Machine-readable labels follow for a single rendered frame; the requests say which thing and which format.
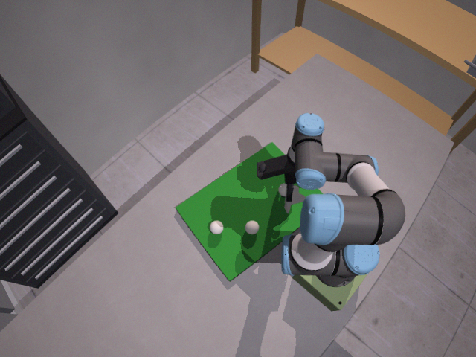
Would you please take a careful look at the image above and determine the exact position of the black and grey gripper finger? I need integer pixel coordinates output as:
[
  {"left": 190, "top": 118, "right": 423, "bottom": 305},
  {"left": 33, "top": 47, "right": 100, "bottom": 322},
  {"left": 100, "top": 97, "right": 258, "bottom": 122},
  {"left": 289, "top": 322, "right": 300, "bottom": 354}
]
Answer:
[{"left": 284, "top": 181, "right": 306, "bottom": 213}]

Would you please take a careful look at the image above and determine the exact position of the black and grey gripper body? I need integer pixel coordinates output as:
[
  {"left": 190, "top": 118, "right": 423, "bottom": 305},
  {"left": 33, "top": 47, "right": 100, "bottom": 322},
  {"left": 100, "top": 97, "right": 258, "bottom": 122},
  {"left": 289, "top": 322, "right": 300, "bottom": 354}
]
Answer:
[{"left": 284, "top": 147, "right": 297, "bottom": 184}]

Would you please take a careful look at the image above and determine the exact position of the white ball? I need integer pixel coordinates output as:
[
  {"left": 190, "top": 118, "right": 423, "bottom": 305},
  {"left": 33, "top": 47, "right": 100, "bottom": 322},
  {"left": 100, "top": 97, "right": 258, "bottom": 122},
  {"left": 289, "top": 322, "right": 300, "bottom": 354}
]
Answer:
[
  {"left": 278, "top": 183, "right": 287, "bottom": 196},
  {"left": 210, "top": 221, "right": 224, "bottom": 234},
  {"left": 245, "top": 221, "right": 259, "bottom": 234}
]

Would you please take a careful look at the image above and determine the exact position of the green turf mat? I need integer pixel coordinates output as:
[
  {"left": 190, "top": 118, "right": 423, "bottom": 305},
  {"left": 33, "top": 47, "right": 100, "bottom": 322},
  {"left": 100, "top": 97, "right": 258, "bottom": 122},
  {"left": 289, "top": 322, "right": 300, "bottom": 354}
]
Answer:
[{"left": 176, "top": 142, "right": 303, "bottom": 281}]

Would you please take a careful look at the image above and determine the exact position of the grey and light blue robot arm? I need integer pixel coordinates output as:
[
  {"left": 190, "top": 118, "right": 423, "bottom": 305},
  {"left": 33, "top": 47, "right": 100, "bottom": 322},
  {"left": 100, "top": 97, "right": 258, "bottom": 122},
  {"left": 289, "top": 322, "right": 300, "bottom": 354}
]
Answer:
[{"left": 257, "top": 113, "right": 405, "bottom": 287}]

